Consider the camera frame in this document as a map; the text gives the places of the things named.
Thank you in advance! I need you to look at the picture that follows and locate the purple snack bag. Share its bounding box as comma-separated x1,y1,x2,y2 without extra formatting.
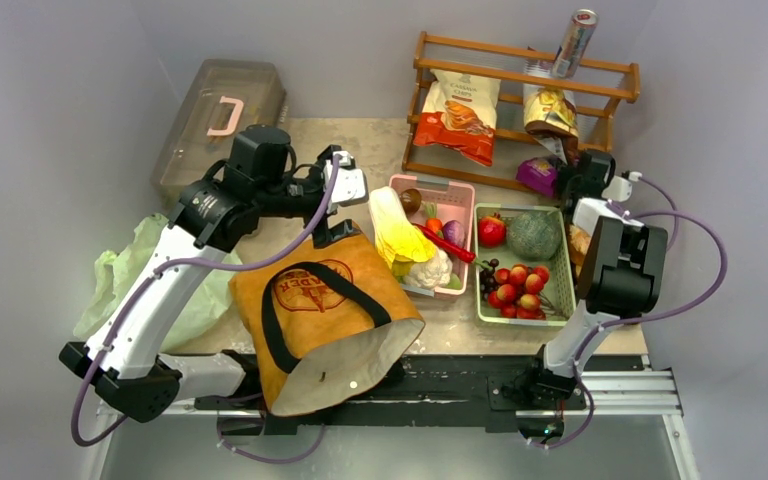
515,155,563,198

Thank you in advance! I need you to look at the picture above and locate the cassava chips bag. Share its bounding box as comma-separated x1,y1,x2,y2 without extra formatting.
413,69,501,167

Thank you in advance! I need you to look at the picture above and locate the toy red chili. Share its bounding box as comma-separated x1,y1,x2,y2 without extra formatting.
413,223,476,264

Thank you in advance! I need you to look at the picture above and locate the translucent storage box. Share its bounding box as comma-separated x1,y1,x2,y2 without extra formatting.
151,59,286,209

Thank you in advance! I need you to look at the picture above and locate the green plastic basket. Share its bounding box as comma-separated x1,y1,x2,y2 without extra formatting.
472,203,577,327

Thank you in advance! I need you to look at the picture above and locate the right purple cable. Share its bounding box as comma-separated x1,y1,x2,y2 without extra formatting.
572,173,730,452

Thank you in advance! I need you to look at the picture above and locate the drink can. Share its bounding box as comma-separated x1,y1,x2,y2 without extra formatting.
550,9,599,78

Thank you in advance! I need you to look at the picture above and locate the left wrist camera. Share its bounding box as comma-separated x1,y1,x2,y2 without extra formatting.
320,145,369,213

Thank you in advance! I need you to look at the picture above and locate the toy carrot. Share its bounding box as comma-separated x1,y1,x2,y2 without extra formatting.
424,202,444,238

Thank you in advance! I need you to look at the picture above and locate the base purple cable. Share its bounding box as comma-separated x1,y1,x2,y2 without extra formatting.
215,397,329,466

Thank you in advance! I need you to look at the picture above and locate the toy melon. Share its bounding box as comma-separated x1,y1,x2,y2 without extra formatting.
506,210,562,260

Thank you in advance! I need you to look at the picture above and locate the toy brown onion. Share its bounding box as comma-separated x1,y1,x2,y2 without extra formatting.
398,188,423,216

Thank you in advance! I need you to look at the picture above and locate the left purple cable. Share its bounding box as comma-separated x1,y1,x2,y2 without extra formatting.
70,153,342,448

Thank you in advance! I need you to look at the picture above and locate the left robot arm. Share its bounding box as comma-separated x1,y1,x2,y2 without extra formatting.
59,125,367,423

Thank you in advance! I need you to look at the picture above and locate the pink plastic basket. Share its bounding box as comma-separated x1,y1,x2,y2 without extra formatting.
389,174,475,298

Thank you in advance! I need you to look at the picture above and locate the bread slice near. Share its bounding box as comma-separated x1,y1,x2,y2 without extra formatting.
567,224,591,267

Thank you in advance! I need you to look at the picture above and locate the brown snack bag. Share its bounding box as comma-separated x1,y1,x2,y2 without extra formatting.
523,84,579,164

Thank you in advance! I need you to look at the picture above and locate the green plastic grocery bag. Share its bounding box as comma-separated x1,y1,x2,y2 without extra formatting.
73,213,233,353

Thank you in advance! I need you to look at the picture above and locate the toy cauliflower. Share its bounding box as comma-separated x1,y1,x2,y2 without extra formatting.
402,248,453,290

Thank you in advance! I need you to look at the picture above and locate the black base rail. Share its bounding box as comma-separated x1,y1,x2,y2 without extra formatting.
194,355,588,442

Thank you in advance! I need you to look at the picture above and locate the toy grape bunch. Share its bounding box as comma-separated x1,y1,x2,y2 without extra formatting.
478,258,499,301

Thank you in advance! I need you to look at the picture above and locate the brown paper tote bag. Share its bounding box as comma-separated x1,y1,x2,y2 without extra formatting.
229,233,425,417

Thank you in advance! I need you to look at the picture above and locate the toy napa cabbage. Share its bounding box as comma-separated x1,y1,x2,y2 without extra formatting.
368,186,437,277

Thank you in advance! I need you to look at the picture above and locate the black tray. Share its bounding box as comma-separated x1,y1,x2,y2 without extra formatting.
565,219,584,281

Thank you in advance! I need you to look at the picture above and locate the wooden rack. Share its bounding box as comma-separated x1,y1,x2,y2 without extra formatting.
401,32,642,192

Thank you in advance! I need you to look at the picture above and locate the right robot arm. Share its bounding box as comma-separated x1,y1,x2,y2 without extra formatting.
521,149,668,407

